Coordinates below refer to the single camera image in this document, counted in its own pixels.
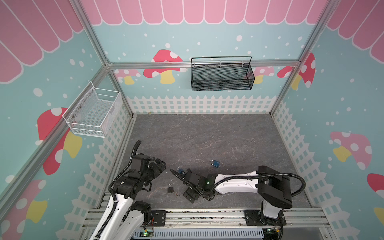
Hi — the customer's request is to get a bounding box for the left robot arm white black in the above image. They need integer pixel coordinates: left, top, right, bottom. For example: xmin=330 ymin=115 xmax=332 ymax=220
xmin=90 ymin=140 xmax=166 ymax=240

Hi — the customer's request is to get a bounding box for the blue padlock silver shackle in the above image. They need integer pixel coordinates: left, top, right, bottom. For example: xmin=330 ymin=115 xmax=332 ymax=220
xmin=210 ymin=160 xmax=220 ymax=168

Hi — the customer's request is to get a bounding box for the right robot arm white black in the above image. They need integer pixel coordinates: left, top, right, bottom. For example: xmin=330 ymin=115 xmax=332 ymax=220
xmin=171 ymin=166 xmax=306 ymax=226

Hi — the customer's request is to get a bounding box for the black mesh wall basket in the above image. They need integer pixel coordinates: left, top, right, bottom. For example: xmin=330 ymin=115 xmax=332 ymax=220
xmin=191 ymin=56 xmax=255 ymax=92

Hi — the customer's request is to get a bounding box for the white wire wall basket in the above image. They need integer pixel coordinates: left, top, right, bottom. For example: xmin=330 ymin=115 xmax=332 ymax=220
xmin=63 ymin=82 xmax=123 ymax=138

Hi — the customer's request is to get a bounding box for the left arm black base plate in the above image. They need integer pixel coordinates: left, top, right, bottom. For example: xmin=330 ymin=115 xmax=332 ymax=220
xmin=152 ymin=210 xmax=167 ymax=227

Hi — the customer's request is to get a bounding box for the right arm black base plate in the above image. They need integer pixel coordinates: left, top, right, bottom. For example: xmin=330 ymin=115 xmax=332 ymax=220
xmin=244 ymin=210 xmax=287 ymax=226

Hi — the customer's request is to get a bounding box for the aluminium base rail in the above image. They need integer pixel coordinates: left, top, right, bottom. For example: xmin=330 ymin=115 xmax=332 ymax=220
xmin=80 ymin=208 xmax=331 ymax=232

